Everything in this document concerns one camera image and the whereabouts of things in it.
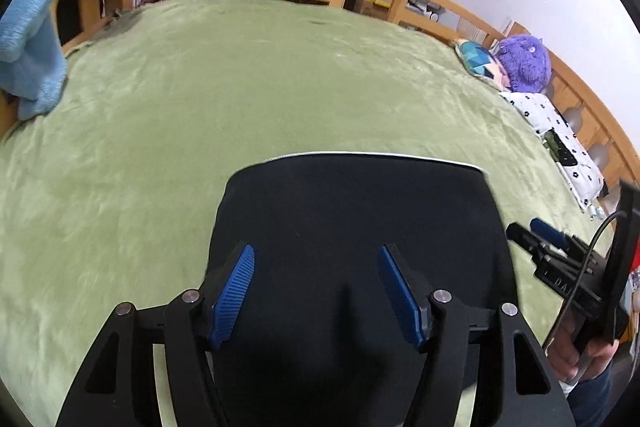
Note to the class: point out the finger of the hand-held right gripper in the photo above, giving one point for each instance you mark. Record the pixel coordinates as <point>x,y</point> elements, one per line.
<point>550,231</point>
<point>522,234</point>

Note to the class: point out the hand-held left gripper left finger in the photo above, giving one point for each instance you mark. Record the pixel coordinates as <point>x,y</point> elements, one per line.
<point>232,297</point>

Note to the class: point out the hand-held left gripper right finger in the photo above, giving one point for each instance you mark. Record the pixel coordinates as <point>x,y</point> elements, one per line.
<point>400,292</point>

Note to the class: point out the black pants with white stripe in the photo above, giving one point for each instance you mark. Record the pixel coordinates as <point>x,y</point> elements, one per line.
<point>350,207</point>

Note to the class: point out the person's right forearm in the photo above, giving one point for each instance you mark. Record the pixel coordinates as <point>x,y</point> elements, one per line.
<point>592,402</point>

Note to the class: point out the person's right hand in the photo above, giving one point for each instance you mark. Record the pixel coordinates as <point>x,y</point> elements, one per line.
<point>567,357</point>

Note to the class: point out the dark green black cloth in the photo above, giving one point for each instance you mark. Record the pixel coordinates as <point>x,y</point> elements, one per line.
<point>560,149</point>

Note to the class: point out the white pillow with black dots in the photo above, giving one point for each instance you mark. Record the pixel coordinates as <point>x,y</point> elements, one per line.
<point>540,117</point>

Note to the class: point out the purple plush toy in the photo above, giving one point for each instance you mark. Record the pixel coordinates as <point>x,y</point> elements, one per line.
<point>525,62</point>

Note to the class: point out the teal printed cushion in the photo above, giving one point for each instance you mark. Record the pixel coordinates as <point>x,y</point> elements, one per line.
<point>475,57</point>

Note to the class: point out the green fleece blanket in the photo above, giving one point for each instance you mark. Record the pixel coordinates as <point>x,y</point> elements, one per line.
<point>250,82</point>

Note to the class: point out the cardboard box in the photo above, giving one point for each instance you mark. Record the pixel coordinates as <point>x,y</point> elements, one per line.
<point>372,7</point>

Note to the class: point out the light blue towel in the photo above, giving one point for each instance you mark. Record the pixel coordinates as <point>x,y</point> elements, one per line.
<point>30,57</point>

